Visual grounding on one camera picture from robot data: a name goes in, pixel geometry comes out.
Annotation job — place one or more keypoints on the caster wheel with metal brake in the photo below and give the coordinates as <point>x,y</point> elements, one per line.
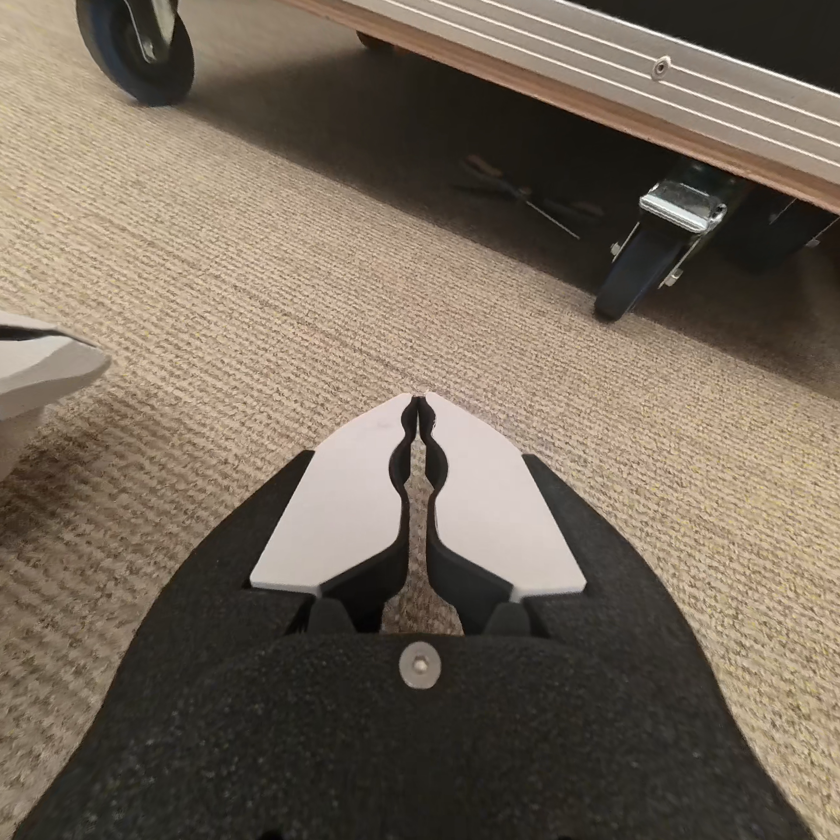
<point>649,262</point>

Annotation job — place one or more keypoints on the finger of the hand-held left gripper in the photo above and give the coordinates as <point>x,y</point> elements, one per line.
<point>23,323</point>
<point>46,374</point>

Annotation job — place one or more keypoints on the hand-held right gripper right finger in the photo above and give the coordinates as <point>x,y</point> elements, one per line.
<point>505,518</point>

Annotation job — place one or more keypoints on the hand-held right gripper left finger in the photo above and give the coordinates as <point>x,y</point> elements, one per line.
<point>341,512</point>

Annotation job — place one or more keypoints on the black caster wheel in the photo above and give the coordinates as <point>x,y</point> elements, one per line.
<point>144,59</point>

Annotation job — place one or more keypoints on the black wheeled flight case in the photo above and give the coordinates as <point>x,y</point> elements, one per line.
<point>590,59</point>

